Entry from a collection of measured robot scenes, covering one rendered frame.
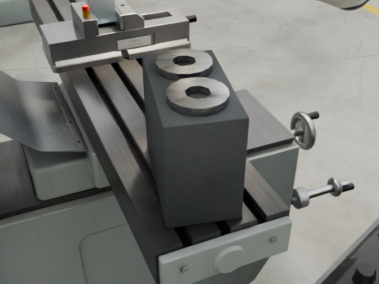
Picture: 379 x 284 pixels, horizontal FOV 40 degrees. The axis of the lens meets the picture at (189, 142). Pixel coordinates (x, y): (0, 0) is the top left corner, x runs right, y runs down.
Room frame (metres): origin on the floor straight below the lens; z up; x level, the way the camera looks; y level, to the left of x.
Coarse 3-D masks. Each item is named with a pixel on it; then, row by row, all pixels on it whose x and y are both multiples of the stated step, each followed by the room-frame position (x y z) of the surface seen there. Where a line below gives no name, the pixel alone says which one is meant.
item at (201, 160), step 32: (160, 64) 0.72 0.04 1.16; (192, 64) 0.72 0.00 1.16; (160, 96) 0.65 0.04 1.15; (192, 96) 0.65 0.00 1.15; (224, 96) 0.63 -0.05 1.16; (160, 128) 0.59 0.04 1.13; (192, 128) 0.58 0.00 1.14; (224, 128) 0.58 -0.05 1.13; (160, 160) 0.60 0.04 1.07; (192, 160) 0.58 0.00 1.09; (224, 160) 0.59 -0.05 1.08; (160, 192) 0.62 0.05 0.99; (192, 192) 0.58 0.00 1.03; (224, 192) 0.59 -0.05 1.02; (192, 224) 0.58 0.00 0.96
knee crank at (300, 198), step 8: (328, 184) 1.16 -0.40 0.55; (336, 184) 1.15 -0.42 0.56; (344, 184) 1.16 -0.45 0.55; (352, 184) 1.18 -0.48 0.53; (296, 192) 1.11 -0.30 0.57; (304, 192) 1.11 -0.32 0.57; (312, 192) 1.13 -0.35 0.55; (320, 192) 1.13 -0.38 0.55; (328, 192) 1.14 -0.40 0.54; (336, 192) 1.14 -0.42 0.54; (296, 200) 1.10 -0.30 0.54; (304, 200) 1.09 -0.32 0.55
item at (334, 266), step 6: (378, 222) 1.16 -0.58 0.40; (372, 228) 1.13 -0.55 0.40; (366, 234) 1.11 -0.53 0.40; (360, 240) 1.08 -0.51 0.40; (354, 246) 1.06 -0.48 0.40; (348, 252) 1.04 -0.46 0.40; (342, 258) 1.01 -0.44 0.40; (336, 264) 0.99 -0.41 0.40; (330, 270) 0.97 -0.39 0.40; (324, 276) 0.95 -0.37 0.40; (318, 282) 0.93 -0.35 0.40
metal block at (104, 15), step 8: (88, 0) 1.20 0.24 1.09; (96, 0) 1.16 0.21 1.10; (104, 0) 1.17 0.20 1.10; (112, 0) 1.17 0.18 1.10; (96, 8) 1.16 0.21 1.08; (104, 8) 1.17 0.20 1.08; (112, 8) 1.17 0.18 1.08; (96, 16) 1.16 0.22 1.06; (104, 16) 1.16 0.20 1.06; (112, 16) 1.17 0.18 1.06
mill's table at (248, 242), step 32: (32, 0) 1.54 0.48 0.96; (64, 0) 1.54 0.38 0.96; (128, 64) 1.12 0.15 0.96; (96, 96) 0.97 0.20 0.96; (128, 96) 0.97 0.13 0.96; (96, 128) 0.84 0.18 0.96; (128, 128) 0.84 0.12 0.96; (128, 160) 0.74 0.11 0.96; (128, 192) 0.65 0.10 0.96; (256, 192) 0.65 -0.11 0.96; (160, 224) 0.58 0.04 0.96; (224, 224) 0.59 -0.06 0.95; (256, 224) 0.59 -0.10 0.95; (288, 224) 0.59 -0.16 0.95; (160, 256) 0.52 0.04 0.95; (192, 256) 0.53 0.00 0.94; (224, 256) 0.54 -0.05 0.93; (256, 256) 0.57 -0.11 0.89
